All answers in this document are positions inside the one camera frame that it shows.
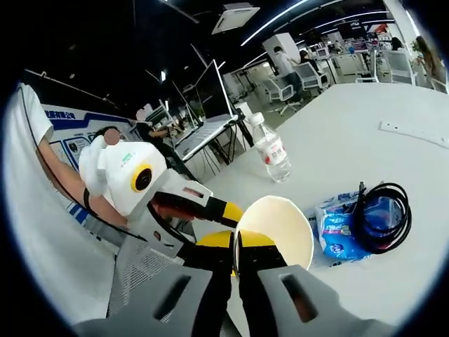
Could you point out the blue white wall board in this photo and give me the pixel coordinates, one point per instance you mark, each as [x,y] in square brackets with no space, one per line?
[70,119]

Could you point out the ceiling air vent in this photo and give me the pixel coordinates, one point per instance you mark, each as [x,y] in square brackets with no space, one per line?
[235,17]

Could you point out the white table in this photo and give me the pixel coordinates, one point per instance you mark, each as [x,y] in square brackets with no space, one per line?
[350,158]

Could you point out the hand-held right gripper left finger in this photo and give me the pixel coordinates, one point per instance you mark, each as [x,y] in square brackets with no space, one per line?
[207,256]

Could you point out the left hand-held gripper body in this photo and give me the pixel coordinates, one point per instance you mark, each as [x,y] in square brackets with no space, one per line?
[119,165]

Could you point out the dark wall display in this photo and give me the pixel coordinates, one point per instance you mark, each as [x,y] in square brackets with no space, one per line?
[354,29]

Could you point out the silver laptop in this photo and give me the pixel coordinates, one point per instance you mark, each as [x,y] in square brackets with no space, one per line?
[203,135]

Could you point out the green potted plant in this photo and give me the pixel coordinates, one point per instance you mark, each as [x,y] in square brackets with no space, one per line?
[415,45]

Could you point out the white power strip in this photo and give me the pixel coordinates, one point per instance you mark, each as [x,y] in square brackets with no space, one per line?
[414,133]

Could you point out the person's white shirt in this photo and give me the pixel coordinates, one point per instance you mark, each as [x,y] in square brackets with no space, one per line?
[42,245]

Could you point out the white mesh office chair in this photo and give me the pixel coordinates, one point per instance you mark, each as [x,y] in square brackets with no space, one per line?
[400,65]
[284,92]
[310,77]

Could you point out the clear bag with blue pad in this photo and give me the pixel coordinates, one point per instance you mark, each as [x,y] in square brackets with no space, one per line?
[386,207]

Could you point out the clear plastic water bottle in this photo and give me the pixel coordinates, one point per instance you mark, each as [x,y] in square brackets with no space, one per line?
[273,154]

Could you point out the white paper cup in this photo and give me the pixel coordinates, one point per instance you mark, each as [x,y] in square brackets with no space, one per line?
[280,224]

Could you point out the blue tissue pack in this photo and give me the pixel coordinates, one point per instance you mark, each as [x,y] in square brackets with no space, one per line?
[336,235]

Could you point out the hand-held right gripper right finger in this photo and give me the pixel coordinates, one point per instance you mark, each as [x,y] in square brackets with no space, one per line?
[259,256]

